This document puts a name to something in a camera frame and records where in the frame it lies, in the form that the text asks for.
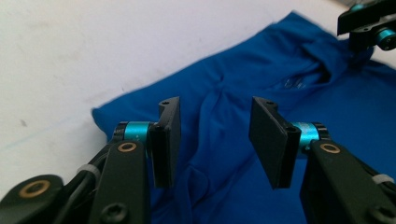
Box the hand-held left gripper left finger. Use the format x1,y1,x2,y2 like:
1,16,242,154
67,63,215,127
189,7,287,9
90,96,182,224

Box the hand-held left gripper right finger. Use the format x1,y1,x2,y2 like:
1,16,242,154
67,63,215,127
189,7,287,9
248,96,396,224

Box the blue t-shirt with white print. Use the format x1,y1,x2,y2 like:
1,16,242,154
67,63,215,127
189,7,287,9
91,10,396,224

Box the white table mat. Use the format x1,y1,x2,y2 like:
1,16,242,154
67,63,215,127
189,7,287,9
0,0,396,200

